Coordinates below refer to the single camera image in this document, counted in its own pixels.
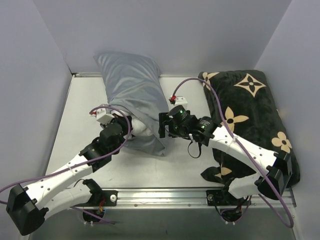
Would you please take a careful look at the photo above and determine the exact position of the white pillow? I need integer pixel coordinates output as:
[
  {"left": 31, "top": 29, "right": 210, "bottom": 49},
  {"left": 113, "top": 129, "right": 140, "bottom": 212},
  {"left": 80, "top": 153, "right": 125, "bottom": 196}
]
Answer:
[{"left": 111, "top": 110, "right": 153, "bottom": 138}]

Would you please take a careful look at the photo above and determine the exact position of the grey pillowcase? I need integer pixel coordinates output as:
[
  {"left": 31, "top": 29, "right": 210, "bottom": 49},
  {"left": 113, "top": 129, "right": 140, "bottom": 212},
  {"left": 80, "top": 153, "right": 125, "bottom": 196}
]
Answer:
[{"left": 93, "top": 51, "right": 170, "bottom": 157}]

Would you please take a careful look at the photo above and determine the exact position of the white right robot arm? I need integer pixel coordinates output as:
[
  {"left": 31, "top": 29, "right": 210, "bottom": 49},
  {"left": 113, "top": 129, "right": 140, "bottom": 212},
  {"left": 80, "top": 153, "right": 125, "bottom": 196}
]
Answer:
[{"left": 158, "top": 105, "right": 292, "bottom": 205}]

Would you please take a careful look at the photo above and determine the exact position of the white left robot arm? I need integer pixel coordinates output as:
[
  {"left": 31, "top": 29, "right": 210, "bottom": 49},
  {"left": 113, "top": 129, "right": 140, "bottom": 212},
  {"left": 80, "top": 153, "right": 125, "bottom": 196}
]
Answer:
[{"left": 6, "top": 115, "right": 132, "bottom": 236}]

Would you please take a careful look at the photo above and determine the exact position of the black flower-patterned pillow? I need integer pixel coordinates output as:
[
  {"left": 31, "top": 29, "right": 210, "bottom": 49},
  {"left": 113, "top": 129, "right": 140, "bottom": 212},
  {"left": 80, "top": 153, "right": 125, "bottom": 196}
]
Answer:
[{"left": 198, "top": 70, "right": 301, "bottom": 188}]

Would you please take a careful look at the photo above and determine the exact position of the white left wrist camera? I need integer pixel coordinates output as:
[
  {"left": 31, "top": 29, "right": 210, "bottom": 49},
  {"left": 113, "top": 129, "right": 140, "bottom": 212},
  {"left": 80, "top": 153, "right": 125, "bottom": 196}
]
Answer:
[{"left": 89, "top": 106, "right": 114, "bottom": 125}]

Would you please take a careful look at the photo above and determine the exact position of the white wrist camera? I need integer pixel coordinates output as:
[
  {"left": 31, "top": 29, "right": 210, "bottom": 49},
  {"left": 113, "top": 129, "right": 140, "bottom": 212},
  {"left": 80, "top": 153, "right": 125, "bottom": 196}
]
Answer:
[
  {"left": 89, "top": 106, "right": 114, "bottom": 125},
  {"left": 169, "top": 95, "right": 188, "bottom": 109}
]

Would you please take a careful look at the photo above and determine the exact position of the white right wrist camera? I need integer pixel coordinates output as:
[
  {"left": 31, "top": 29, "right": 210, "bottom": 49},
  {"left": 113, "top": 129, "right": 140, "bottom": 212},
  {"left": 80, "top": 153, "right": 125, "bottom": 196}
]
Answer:
[{"left": 169, "top": 95, "right": 188, "bottom": 109}]

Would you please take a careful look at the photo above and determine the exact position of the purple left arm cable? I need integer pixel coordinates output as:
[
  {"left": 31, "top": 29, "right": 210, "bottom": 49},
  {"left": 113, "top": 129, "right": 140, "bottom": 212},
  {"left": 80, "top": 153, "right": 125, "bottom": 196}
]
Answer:
[{"left": 0, "top": 106, "right": 132, "bottom": 225}]

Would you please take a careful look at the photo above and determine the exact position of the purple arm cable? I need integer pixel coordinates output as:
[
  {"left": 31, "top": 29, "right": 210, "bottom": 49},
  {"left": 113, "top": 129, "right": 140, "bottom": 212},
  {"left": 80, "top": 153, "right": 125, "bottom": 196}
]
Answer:
[
  {"left": 0, "top": 106, "right": 132, "bottom": 225},
  {"left": 169, "top": 77, "right": 295, "bottom": 229}
]

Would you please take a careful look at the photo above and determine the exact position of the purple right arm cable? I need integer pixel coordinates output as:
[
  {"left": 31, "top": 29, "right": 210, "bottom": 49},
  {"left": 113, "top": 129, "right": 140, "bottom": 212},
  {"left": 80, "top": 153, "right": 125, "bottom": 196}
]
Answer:
[{"left": 169, "top": 77, "right": 295, "bottom": 229}]

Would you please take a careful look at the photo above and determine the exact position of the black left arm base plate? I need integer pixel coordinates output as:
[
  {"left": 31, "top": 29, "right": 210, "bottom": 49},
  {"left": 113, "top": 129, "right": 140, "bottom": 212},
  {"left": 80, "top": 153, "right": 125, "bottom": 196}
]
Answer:
[{"left": 75, "top": 189, "right": 118, "bottom": 207}]

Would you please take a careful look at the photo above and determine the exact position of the aluminium mounting rail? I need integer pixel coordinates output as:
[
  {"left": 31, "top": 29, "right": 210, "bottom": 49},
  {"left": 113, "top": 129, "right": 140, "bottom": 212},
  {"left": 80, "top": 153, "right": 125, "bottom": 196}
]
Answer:
[{"left": 29, "top": 186, "right": 297, "bottom": 210}]

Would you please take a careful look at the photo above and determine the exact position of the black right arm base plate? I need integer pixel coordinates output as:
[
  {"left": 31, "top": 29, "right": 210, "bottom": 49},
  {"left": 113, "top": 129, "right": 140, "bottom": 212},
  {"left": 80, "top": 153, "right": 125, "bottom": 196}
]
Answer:
[{"left": 205, "top": 188, "right": 250, "bottom": 207}]

